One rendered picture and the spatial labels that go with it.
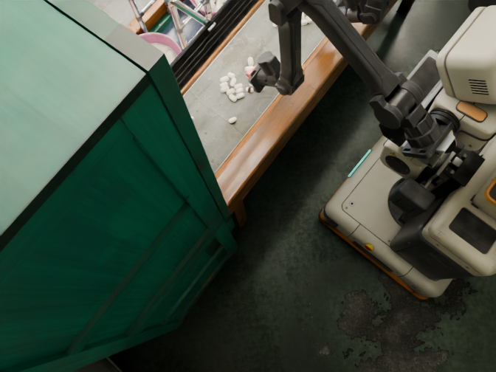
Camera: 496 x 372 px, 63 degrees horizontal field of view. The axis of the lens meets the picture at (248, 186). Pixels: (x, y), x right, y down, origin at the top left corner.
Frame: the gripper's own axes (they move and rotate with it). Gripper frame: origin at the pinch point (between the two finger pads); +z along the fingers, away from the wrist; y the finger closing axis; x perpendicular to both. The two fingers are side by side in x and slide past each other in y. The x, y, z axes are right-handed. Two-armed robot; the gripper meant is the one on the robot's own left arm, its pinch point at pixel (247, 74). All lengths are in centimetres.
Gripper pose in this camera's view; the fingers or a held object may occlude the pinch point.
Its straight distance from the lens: 158.9
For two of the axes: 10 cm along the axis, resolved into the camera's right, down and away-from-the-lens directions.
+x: 5.2, 5.5, 6.5
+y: -6.0, 7.8, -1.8
